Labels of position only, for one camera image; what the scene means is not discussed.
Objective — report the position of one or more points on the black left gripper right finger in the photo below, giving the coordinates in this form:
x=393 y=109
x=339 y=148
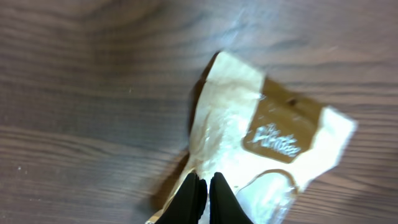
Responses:
x=224 y=207

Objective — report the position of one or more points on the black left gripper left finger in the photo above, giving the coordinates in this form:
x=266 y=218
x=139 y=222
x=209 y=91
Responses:
x=188 y=204

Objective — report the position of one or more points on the brown printed snack pouch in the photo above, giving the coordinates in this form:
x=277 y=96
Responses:
x=268 y=142

